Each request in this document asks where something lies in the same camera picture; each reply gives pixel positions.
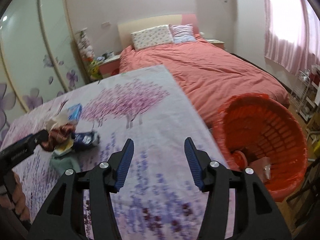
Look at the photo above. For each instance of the orange plastic trash basket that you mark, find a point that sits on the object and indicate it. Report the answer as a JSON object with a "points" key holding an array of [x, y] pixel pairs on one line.
{"points": [[258, 126]]}

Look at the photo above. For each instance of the white floral pillow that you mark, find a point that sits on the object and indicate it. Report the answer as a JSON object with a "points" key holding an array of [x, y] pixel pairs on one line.
{"points": [[151, 37]]}

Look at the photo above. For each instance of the yellow white snack wrapper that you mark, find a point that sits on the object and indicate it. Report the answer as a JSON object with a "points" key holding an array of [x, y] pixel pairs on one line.
{"points": [[63, 149]]}

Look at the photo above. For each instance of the mint green towel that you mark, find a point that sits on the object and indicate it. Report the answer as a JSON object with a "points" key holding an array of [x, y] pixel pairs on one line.
{"points": [[61, 163]]}

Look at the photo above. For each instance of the red plaid scrunchie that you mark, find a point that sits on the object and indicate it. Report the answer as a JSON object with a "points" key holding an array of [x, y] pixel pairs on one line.
{"points": [[58, 136]]}

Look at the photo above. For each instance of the pink window curtain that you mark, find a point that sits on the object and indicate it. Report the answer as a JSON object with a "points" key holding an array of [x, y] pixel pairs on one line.
{"points": [[292, 34]]}

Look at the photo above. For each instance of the pink white nightstand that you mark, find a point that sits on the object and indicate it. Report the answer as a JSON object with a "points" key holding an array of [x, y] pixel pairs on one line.
{"points": [[109, 67]]}

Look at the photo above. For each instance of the dark blue snack wrapper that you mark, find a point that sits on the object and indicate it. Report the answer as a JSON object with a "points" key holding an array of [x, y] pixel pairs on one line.
{"points": [[85, 141]]}

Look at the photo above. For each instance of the blue tissue pack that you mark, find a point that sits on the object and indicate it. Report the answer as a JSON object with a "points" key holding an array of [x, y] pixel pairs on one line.
{"points": [[74, 113]]}

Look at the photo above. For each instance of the plush toy flower stand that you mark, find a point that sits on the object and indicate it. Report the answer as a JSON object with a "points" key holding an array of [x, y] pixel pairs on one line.
{"points": [[87, 55]]}

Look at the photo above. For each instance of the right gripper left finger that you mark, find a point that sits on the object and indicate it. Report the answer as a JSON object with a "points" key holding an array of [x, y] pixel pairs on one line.
{"points": [[62, 214]]}

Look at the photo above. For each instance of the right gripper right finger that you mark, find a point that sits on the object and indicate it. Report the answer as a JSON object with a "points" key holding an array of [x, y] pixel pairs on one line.
{"points": [[256, 214]]}

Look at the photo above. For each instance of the glass floral wardrobe door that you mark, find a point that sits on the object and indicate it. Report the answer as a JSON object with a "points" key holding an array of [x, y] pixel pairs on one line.
{"points": [[39, 60]]}

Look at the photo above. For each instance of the coral pink bed duvet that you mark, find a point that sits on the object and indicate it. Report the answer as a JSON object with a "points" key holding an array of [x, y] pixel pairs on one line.
{"points": [[208, 75]]}

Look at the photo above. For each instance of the right side nightstand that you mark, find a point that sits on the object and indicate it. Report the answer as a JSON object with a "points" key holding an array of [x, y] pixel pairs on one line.
{"points": [[217, 43]]}

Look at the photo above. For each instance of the white wire rack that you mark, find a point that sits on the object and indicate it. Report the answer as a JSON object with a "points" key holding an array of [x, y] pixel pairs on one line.
{"points": [[303, 94]]}

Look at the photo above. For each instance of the pink striped pillow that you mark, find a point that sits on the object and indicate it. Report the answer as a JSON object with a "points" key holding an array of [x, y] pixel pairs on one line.
{"points": [[182, 33]]}

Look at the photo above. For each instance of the floral purple tablecloth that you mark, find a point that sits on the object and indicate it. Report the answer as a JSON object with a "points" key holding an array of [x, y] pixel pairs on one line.
{"points": [[159, 199]]}

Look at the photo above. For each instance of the black mesh anti-slip mat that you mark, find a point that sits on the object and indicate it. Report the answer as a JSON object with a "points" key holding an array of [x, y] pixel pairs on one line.
{"points": [[262, 167]]}

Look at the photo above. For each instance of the cream pink headboard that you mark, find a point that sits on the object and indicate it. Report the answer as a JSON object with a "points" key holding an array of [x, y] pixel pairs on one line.
{"points": [[125, 29]]}

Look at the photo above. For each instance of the white tissue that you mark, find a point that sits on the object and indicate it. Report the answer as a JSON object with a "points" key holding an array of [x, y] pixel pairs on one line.
{"points": [[57, 121]]}

